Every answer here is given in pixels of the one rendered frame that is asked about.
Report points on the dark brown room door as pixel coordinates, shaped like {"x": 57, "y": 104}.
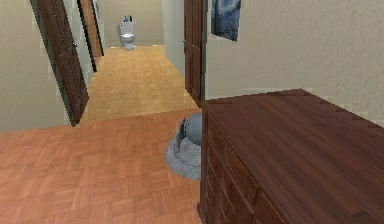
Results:
{"x": 193, "y": 50}
{"x": 65, "y": 56}

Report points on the white toilet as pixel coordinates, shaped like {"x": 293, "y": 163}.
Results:
{"x": 127, "y": 33}

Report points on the grey round pet bed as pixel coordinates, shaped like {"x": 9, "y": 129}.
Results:
{"x": 186, "y": 156}

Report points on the blue framed wall picture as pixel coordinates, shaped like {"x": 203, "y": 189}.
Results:
{"x": 226, "y": 18}

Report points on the light brown room door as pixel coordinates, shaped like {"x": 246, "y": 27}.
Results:
{"x": 90, "y": 30}

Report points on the blue items on toilet tank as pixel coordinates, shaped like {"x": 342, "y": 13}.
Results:
{"x": 127, "y": 19}

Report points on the dark brown wooden dresser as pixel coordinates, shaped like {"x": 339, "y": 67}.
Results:
{"x": 293, "y": 156}

